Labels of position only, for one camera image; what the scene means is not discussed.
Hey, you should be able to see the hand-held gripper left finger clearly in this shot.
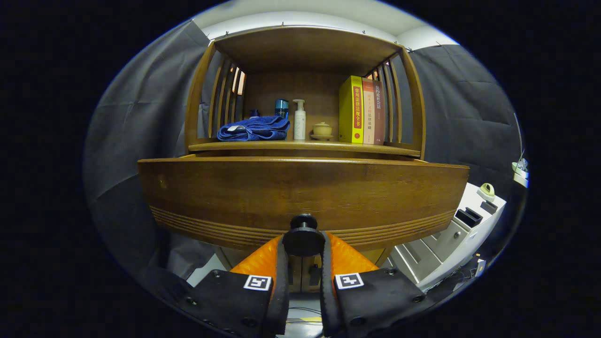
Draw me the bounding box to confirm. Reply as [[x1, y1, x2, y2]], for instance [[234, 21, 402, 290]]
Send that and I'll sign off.
[[176, 234, 291, 337]]

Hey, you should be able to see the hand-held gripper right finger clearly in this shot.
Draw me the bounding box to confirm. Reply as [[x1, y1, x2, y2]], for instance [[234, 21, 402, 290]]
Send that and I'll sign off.
[[320, 231, 439, 337]]

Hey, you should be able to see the wooden drawer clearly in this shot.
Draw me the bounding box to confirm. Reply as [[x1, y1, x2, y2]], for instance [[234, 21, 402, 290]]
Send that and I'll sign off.
[[137, 156, 470, 258]]

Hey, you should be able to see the white drawer unit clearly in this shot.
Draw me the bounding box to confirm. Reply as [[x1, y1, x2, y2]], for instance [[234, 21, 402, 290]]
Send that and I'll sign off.
[[383, 182, 508, 292]]

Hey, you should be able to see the wooden cabinet with slatted sides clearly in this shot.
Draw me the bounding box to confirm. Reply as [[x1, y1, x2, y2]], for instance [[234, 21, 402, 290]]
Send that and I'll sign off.
[[184, 26, 427, 294]]

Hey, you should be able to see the blue folded towel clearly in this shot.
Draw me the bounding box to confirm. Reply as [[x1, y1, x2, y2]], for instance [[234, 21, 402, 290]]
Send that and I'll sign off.
[[217, 115, 291, 141]]

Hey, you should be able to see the white pump bottle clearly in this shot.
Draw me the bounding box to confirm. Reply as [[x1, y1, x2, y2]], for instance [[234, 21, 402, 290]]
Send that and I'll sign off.
[[293, 99, 307, 140]]

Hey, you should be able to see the yellow book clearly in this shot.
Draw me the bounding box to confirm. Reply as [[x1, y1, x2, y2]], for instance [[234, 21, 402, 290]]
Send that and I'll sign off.
[[339, 76, 364, 144]]

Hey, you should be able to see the orange white book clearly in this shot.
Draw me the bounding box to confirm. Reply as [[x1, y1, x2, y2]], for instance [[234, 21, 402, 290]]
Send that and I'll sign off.
[[362, 78, 376, 145]]

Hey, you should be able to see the brown book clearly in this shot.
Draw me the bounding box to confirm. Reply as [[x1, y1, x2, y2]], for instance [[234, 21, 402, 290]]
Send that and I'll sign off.
[[373, 81, 385, 145]]

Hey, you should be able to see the white desk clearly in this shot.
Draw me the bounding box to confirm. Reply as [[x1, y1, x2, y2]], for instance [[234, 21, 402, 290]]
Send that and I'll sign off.
[[512, 160, 530, 188]]

